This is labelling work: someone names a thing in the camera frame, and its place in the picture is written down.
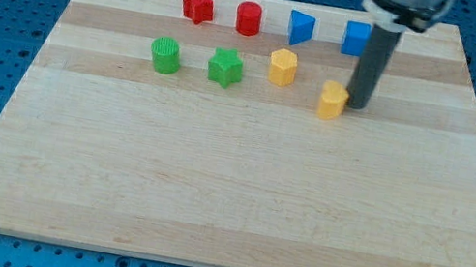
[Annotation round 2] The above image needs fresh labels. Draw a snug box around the yellow heart block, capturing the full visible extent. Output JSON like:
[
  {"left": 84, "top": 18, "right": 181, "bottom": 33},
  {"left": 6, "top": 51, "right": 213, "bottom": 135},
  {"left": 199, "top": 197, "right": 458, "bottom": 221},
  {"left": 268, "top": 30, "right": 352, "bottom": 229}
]
[{"left": 316, "top": 80, "right": 349, "bottom": 120}]

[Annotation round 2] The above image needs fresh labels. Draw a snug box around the green star block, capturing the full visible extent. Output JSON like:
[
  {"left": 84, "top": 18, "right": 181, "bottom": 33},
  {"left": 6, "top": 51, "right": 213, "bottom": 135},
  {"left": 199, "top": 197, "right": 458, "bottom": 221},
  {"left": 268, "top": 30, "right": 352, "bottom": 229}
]
[{"left": 207, "top": 47, "right": 244, "bottom": 89}]

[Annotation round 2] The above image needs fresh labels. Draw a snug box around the wooden board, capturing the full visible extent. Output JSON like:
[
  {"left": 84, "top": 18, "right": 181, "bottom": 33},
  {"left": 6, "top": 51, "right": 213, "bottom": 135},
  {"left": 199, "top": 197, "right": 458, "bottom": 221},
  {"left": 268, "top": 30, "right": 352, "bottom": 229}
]
[{"left": 0, "top": 0, "right": 476, "bottom": 267}]

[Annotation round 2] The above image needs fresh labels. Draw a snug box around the yellow hexagon block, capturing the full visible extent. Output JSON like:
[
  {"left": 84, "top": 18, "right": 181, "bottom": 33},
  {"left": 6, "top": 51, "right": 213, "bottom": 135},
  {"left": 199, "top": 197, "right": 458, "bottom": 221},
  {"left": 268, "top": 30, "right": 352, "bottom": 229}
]
[{"left": 268, "top": 48, "right": 298, "bottom": 87}]

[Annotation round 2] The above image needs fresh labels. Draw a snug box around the green cylinder block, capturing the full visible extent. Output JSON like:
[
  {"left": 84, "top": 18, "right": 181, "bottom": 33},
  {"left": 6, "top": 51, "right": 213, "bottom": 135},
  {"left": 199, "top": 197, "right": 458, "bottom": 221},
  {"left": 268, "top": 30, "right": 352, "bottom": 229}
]
[{"left": 150, "top": 36, "right": 181, "bottom": 74}]

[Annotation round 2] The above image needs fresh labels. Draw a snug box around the red cylinder block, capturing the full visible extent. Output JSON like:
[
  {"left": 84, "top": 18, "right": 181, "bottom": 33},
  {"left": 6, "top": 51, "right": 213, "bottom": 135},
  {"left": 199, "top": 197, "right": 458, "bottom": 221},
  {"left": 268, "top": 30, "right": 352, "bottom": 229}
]
[{"left": 235, "top": 1, "right": 263, "bottom": 36}]

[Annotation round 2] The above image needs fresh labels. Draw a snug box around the blue triangle block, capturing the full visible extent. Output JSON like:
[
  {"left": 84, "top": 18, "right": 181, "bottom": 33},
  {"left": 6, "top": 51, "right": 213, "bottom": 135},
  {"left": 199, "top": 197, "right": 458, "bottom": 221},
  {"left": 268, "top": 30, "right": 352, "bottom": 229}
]
[{"left": 287, "top": 10, "right": 316, "bottom": 45}]

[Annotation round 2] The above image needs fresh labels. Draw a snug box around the red star block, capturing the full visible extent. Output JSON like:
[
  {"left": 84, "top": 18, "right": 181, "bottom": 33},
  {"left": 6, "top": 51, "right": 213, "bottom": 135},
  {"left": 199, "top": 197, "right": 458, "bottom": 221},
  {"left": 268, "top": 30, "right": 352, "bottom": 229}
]
[{"left": 182, "top": 0, "right": 214, "bottom": 25}]

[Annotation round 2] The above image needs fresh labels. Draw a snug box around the blue cube block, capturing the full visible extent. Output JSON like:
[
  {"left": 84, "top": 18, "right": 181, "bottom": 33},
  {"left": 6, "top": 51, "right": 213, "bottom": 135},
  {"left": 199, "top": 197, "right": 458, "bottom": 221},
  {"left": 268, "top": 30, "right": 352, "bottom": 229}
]
[{"left": 340, "top": 20, "right": 372, "bottom": 56}]

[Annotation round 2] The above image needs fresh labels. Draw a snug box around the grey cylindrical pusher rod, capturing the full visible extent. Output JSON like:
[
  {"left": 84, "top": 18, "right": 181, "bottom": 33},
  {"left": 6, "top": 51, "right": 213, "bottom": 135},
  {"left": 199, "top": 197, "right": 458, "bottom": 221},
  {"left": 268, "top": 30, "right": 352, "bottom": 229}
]
[{"left": 347, "top": 24, "right": 402, "bottom": 110}]

